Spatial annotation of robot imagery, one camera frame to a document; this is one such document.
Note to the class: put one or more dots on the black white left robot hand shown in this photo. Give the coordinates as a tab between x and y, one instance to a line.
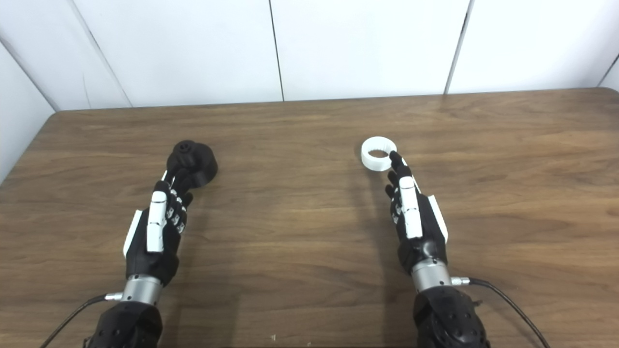
155	227

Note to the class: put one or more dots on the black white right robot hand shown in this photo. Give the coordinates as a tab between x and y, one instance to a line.
410	212

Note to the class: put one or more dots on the round black plastic part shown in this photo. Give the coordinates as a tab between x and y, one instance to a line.
203	166

